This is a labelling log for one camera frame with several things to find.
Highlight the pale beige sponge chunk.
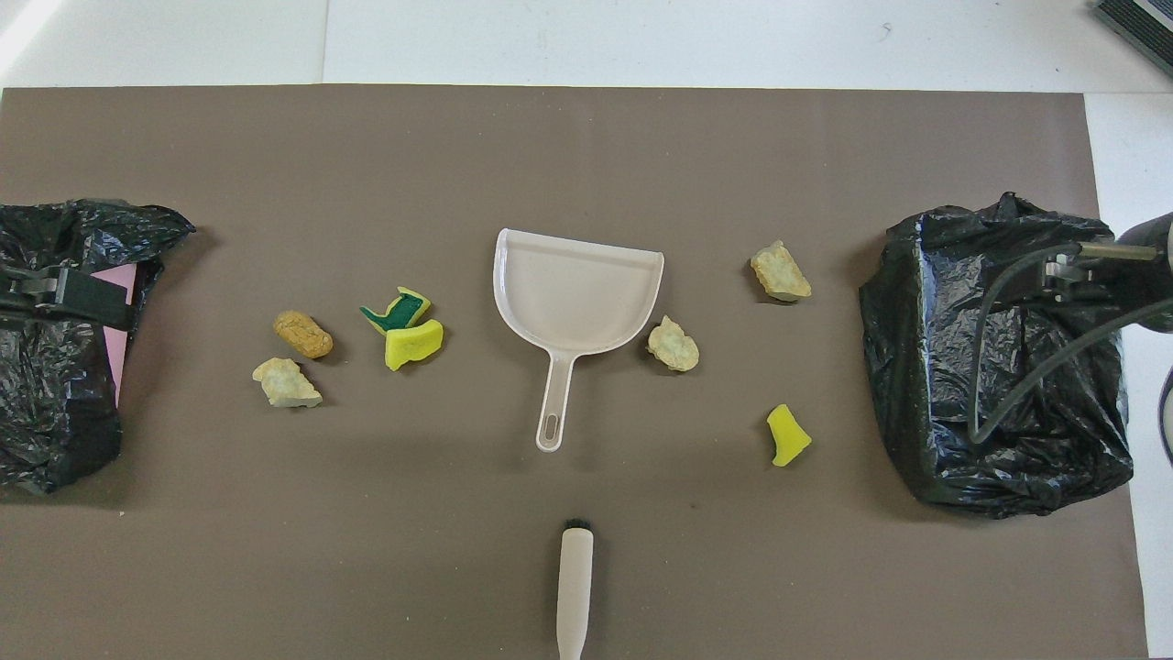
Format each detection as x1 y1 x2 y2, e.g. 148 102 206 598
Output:
646 315 700 373
751 240 813 303
252 357 323 409

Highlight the yellow sponge block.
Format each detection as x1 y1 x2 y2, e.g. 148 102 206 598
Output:
384 319 445 372

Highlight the green and yellow sponge piece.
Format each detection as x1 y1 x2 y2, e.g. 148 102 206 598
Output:
359 287 433 337

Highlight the pink bin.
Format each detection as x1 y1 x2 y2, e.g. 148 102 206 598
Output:
90 262 140 406

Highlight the beige plastic dustpan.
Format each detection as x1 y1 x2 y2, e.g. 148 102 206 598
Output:
493 227 665 454

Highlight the black trash bag bin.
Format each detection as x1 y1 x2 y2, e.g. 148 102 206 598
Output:
859 192 1135 520

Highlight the small curved yellow sponge piece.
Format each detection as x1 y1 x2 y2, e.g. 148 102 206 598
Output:
766 403 813 468

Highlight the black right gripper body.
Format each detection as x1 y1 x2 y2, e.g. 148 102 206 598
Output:
1113 213 1173 333

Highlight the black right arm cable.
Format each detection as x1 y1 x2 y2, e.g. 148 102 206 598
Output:
969 242 1173 446

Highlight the beige brush with black bristles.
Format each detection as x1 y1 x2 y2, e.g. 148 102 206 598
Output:
554 519 595 660

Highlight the dark grey ribbed device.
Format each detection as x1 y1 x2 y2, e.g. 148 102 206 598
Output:
1093 0 1173 76

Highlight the black bag over pink bin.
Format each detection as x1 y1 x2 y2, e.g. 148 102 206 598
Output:
0 199 196 496

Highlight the orange-brown sponge chunk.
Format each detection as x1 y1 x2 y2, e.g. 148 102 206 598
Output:
272 310 334 359

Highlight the brown table mat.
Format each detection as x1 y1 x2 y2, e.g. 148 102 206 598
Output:
0 84 1149 660

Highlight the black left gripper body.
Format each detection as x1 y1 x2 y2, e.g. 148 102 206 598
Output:
0 264 70 329

